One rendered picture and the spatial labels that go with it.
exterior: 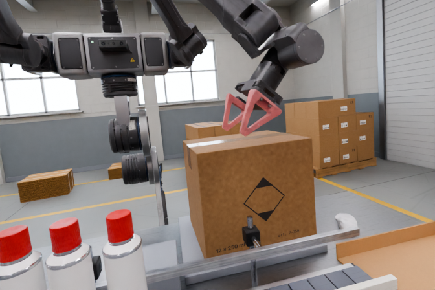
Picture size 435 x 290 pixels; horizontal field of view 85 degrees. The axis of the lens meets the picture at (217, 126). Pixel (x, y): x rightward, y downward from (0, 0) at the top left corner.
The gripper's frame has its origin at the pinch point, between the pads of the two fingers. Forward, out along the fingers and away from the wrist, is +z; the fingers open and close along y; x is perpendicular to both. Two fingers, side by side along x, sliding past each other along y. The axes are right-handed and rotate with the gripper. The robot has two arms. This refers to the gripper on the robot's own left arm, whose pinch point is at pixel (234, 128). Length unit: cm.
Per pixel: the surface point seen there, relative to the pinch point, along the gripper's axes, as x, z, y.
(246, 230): 13.0, 15.7, 2.2
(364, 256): 44.3, 7.6, 3.0
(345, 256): 41.3, 10.1, 1.3
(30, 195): -78, 213, -380
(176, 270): 2.1, 25.7, 6.7
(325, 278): 28.0, 14.9, 9.6
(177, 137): 91, 23, -538
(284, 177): 20.5, 2.0, -6.1
